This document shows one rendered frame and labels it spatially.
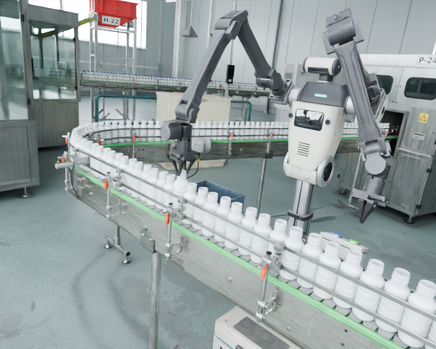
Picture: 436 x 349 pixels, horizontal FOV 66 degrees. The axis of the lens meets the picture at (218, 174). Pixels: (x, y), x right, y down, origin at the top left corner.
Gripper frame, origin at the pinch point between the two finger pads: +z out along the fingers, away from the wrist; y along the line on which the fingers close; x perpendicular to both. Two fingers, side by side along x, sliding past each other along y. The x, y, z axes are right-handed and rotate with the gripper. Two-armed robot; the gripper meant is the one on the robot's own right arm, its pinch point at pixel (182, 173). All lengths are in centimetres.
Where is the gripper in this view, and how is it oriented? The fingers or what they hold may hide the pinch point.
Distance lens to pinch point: 135.2
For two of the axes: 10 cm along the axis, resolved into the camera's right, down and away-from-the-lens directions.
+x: 7.3, 2.6, -6.3
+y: -6.8, 1.6, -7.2
